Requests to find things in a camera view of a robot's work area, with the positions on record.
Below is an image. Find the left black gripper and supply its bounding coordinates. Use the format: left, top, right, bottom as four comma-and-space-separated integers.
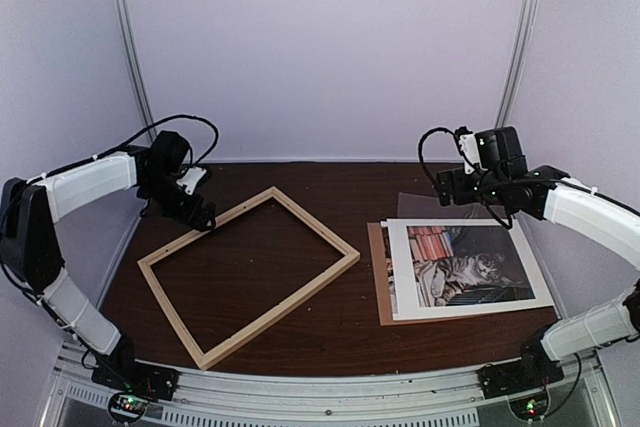
140, 173, 216, 232

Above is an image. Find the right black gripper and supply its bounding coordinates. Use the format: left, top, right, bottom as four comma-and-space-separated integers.
435, 168, 507, 207

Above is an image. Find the clear acrylic sheet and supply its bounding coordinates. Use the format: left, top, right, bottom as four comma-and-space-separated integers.
396, 192, 482, 220

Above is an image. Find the light wooden picture frame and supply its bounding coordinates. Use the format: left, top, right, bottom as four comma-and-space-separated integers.
138, 187, 360, 371

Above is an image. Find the white mat board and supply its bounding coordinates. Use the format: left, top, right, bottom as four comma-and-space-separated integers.
380, 218, 555, 323

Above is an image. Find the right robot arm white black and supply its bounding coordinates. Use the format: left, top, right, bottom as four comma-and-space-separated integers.
427, 126, 639, 389

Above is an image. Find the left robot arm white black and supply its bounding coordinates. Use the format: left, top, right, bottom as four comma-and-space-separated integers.
1, 131, 215, 391

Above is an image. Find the cat photo print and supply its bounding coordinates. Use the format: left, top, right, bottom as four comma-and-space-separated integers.
407, 225, 535, 308

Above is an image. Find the brown backing board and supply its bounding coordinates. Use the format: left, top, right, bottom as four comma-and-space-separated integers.
367, 223, 397, 326

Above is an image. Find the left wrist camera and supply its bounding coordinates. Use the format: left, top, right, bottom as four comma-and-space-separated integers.
176, 166, 208, 195

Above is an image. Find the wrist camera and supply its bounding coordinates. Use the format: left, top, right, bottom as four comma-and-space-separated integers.
454, 126, 481, 175
176, 166, 208, 195

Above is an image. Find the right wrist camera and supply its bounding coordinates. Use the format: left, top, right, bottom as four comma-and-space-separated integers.
454, 126, 481, 175

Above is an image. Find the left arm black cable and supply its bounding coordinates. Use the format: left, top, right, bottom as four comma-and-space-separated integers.
114, 115, 220, 168

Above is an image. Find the right aluminium corner post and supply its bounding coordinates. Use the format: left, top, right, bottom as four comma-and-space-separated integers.
495, 0, 539, 128

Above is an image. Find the aluminium corner post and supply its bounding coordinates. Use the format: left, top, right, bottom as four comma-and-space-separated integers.
114, 0, 154, 127
495, 0, 539, 128

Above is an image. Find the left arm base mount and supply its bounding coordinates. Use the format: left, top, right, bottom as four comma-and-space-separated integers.
91, 362, 179, 401

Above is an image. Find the aluminium front rail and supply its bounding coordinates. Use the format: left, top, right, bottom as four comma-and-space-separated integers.
42, 339, 609, 427

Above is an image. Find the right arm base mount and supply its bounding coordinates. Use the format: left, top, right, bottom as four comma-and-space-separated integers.
476, 360, 564, 399

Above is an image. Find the left aluminium corner post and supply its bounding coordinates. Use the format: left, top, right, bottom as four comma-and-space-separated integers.
114, 0, 154, 127

